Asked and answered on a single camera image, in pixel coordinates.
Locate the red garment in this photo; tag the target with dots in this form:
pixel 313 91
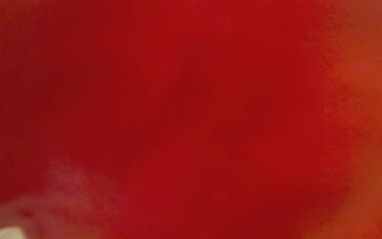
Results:
pixel 191 99

